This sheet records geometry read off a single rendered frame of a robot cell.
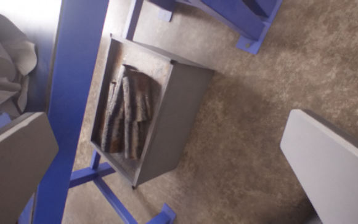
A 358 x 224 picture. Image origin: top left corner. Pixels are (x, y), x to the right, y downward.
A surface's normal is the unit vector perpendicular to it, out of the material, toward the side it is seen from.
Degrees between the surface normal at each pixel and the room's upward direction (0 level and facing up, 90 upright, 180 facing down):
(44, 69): 0
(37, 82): 0
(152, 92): 0
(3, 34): 31
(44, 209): 90
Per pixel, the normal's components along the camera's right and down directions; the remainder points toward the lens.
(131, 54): -0.61, 0.07
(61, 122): 0.71, 0.48
